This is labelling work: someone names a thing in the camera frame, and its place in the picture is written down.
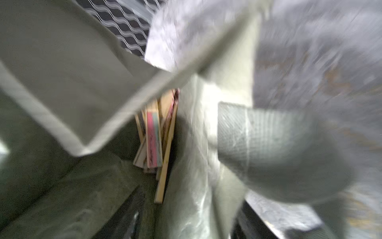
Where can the folding fan with pink paper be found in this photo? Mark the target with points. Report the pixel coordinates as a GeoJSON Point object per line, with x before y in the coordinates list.
{"type": "Point", "coordinates": [153, 136]}

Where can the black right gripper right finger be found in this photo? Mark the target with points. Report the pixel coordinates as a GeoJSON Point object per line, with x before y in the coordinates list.
{"type": "Point", "coordinates": [248, 225]}

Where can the olive green tote bag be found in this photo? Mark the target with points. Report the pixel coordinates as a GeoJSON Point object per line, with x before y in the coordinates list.
{"type": "Point", "coordinates": [69, 93]}

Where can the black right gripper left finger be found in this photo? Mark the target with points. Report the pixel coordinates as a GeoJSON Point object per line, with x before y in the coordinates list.
{"type": "Point", "coordinates": [125, 222]}

